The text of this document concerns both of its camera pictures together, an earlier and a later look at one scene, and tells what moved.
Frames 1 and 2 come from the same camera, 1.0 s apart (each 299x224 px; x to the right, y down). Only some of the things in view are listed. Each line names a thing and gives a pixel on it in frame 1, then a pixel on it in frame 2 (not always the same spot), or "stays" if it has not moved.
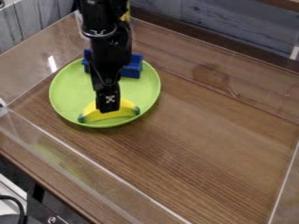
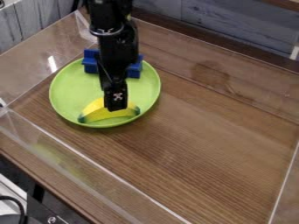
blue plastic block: x=132 y=70 stays
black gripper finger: x=107 y=98 to x=117 y=97
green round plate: x=73 y=96 stays
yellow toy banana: x=93 y=114 stays
